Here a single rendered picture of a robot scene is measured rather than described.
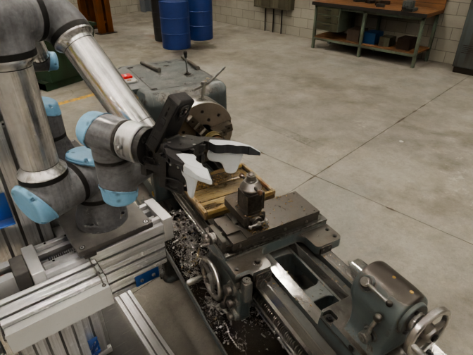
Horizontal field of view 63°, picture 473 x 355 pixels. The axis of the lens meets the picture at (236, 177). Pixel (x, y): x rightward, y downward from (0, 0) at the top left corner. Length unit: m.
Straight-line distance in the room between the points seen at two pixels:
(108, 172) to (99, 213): 0.38
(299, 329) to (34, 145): 0.91
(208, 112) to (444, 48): 6.62
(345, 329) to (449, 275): 1.83
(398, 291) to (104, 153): 0.76
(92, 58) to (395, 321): 0.93
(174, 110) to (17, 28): 0.40
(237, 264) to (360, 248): 1.68
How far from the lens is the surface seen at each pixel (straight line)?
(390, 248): 3.02
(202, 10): 8.93
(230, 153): 0.69
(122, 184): 0.81
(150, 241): 1.29
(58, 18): 0.96
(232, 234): 1.43
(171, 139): 0.67
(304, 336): 1.29
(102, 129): 0.76
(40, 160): 1.00
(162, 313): 2.46
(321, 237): 1.55
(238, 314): 1.53
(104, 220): 1.17
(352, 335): 1.21
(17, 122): 0.97
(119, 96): 0.90
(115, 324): 2.20
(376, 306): 1.08
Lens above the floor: 1.88
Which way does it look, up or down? 32 degrees down
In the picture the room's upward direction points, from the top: straight up
